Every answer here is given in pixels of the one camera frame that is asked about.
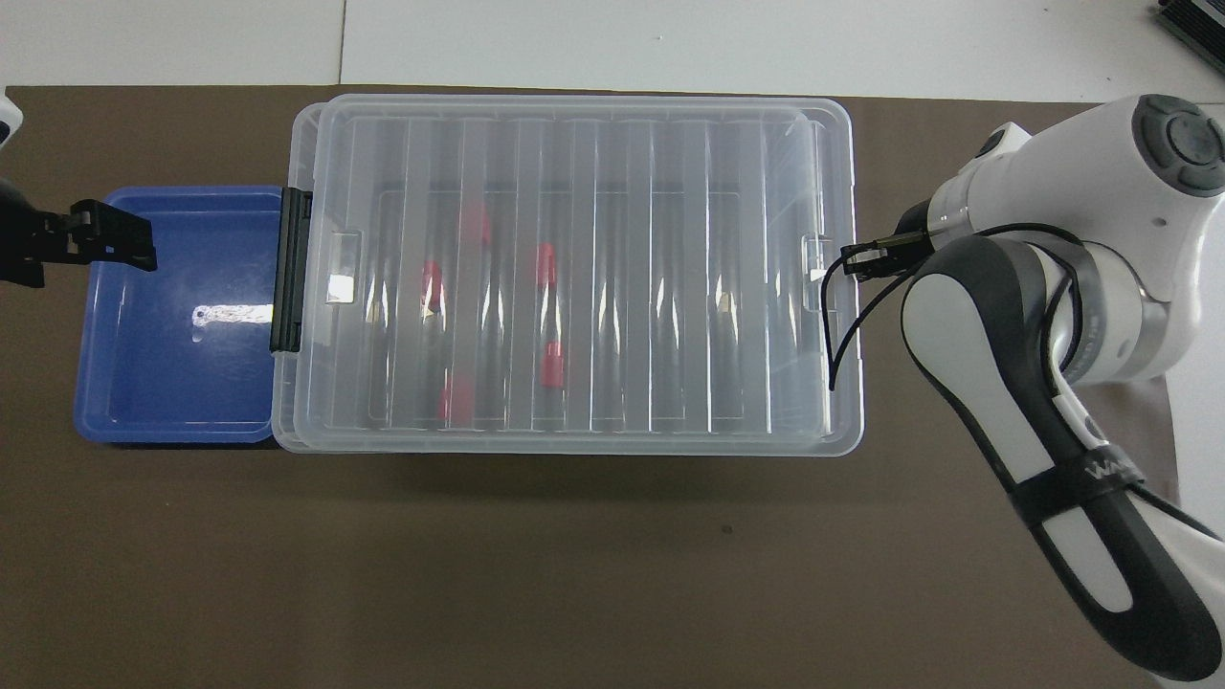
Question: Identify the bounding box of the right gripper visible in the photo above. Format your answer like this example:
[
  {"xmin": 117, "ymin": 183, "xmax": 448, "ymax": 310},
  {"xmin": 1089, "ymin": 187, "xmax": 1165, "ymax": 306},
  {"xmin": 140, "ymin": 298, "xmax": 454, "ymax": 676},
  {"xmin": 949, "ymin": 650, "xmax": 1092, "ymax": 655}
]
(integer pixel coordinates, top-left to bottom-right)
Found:
[{"xmin": 841, "ymin": 199, "xmax": 937, "ymax": 281}]

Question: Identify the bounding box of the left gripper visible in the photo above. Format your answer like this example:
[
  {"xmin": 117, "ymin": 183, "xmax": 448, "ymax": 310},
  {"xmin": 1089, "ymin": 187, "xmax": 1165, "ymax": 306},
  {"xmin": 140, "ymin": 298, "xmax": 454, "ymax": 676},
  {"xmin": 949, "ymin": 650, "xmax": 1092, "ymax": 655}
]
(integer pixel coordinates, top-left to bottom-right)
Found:
[{"xmin": 0, "ymin": 180, "xmax": 46, "ymax": 288}]

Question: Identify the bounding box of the clear plastic storage box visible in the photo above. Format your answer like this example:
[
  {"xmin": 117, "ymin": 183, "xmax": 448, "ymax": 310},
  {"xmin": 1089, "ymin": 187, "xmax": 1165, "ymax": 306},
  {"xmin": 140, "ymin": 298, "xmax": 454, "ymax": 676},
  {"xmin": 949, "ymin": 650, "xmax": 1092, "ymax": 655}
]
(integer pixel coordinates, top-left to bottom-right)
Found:
[{"xmin": 271, "ymin": 96, "xmax": 866, "ymax": 456}]

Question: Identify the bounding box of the clear plastic box lid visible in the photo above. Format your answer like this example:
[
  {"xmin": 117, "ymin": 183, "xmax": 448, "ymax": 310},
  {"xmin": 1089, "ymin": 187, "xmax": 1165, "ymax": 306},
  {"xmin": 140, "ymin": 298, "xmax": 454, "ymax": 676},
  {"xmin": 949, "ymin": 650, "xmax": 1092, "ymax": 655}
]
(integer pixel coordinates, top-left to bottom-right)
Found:
[{"xmin": 308, "ymin": 94, "xmax": 858, "ymax": 443}]

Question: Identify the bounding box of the black box latch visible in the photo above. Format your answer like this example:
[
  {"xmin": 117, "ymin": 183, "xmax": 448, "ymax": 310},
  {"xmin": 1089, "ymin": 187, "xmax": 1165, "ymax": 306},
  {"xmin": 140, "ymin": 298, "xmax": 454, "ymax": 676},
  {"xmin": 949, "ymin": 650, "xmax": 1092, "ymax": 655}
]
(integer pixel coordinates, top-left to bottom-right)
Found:
[{"xmin": 271, "ymin": 187, "xmax": 315, "ymax": 354}]

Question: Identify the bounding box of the blue plastic tray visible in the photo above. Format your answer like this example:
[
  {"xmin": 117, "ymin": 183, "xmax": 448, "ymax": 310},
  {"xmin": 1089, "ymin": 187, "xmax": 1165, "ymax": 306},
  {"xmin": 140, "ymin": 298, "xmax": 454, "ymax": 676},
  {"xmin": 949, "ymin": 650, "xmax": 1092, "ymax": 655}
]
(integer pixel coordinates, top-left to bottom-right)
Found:
[{"xmin": 74, "ymin": 185, "xmax": 290, "ymax": 447}]

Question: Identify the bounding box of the black cable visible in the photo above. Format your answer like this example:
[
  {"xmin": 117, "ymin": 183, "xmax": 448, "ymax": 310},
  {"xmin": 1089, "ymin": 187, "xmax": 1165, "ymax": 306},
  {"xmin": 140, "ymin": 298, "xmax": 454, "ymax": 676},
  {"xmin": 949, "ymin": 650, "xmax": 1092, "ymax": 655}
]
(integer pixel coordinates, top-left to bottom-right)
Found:
[{"xmin": 821, "ymin": 222, "xmax": 1225, "ymax": 537}]

